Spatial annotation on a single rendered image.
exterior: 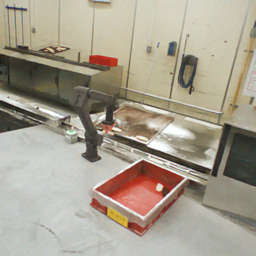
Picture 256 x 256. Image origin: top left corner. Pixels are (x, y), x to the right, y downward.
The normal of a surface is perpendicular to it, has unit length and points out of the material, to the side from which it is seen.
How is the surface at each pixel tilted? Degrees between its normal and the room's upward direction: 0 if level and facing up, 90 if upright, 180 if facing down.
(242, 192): 91
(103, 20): 90
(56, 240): 0
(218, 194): 90
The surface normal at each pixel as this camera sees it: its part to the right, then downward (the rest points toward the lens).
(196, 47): -0.51, 0.28
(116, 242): 0.11, -0.92
